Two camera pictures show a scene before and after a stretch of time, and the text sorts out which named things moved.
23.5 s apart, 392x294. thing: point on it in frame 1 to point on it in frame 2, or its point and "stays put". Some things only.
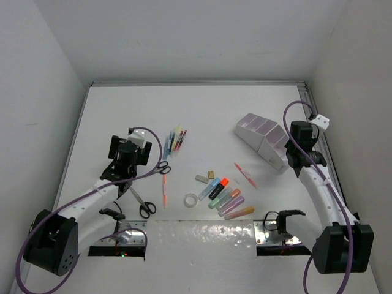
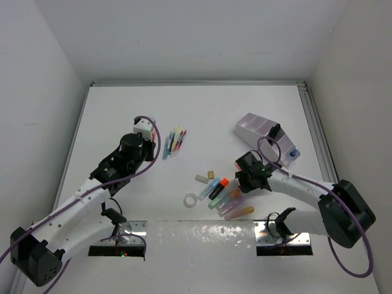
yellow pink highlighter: [250, 209] stays put
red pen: [178, 141] stays put
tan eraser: [211, 175] stays put
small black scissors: [162, 169] to [272, 132]
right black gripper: [314, 136] to [244, 185]
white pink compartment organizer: [267, 138] stays put
